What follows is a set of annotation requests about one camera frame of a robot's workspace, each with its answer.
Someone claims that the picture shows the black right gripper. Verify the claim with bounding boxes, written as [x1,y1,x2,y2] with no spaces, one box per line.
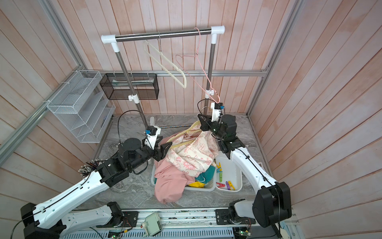
[199,115,227,144]

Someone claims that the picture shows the pink wire hanger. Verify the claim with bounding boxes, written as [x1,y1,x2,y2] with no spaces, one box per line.
[176,27,220,104]

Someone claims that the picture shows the floral pink white garment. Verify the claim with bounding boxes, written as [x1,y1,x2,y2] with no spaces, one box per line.
[165,131,219,177]

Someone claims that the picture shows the pink jacket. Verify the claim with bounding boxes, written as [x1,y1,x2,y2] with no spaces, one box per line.
[154,143,198,204]

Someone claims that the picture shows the yellow jacket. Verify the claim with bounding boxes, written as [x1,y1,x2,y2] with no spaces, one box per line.
[188,181,205,188]

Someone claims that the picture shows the green sweatshirt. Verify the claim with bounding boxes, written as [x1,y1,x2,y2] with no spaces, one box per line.
[195,165,216,184]

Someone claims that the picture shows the red clothespin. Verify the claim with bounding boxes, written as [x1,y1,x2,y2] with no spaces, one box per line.
[216,182,226,188]

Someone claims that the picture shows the white hanger with metal hook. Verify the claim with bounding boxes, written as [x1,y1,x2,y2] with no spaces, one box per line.
[143,31,188,89]

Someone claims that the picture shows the yellow-green plastic hanger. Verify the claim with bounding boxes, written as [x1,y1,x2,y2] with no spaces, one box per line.
[166,120,202,148]

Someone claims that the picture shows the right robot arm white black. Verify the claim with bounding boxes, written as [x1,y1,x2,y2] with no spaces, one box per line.
[198,114,292,228]

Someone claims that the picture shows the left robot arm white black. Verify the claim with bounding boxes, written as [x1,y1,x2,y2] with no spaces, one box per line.
[20,138,172,239]

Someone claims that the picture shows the white plastic tray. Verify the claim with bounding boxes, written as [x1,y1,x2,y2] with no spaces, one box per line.
[215,152,243,193]

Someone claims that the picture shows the white perforated laundry basket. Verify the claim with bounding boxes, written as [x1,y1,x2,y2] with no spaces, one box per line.
[151,165,216,192]

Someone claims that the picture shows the red cup of pencils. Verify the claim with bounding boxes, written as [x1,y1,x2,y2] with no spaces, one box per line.
[78,160,102,178]

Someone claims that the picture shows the metal clothes rack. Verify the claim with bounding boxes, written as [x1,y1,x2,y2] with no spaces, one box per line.
[100,26,225,128]

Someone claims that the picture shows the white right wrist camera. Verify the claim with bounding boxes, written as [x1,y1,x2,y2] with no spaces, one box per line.
[210,102,224,122]

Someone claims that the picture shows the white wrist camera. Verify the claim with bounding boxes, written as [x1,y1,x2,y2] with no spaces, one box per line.
[143,125,161,149]
[210,102,224,122]

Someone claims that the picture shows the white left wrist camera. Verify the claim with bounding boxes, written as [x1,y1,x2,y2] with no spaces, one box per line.
[143,125,161,149]

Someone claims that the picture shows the dark mesh wall basket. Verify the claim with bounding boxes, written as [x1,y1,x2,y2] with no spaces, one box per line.
[99,73,160,101]

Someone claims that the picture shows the green-white box on rail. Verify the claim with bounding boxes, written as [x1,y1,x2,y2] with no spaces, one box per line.
[141,212,163,237]

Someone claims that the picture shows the white wire mesh wall shelf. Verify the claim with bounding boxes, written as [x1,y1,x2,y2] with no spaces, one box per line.
[47,70,115,143]

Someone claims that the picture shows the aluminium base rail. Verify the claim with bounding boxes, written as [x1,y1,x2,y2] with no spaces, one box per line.
[61,207,305,239]

